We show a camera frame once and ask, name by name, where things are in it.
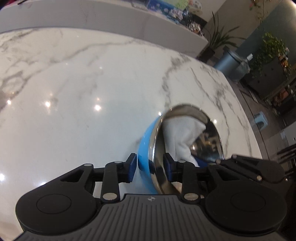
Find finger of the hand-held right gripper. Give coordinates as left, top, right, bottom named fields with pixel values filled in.
left=218, top=154, right=286, bottom=184

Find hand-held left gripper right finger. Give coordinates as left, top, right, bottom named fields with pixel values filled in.
left=163, top=153, right=234, bottom=202

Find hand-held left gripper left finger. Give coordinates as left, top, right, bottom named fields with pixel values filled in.
left=60, top=153, right=138, bottom=202

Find blue steel bowl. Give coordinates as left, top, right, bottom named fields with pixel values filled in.
left=137, top=104, right=224, bottom=195

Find white towel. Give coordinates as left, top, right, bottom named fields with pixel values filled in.
left=163, top=116, right=207, bottom=167

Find light blue plastic stool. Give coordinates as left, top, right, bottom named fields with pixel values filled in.
left=254, top=111, right=269, bottom=129

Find dark planter cabinet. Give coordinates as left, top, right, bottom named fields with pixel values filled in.
left=245, top=57, right=292, bottom=99

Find large water jug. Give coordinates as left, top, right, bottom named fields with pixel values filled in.
left=239, top=54, right=253, bottom=77

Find grey metal trash bin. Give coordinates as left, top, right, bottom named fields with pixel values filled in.
left=214, top=46, right=250, bottom=79

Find leafy green plant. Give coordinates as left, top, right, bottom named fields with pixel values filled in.
left=250, top=32, right=290, bottom=78

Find long-leaf potted plant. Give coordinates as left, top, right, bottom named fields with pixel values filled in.
left=200, top=11, right=245, bottom=63

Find black and white toy figures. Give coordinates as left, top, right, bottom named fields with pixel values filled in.
left=186, top=22, right=205, bottom=36

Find glass jar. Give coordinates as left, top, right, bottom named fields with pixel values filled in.
left=181, top=11, right=192, bottom=26

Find white marble media console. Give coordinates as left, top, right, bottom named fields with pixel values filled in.
left=0, top=0, right=208, bottom=58

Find small colourful photo box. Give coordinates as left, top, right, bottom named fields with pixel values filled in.
left=166, top=6, right=185, bottom=24

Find hanging vine plant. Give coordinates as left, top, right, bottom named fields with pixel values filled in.
left=250, top=0, right=269, bottom=22

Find lotus pond painting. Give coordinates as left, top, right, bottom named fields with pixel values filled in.
left=147, top=0, right=191, bottom=12

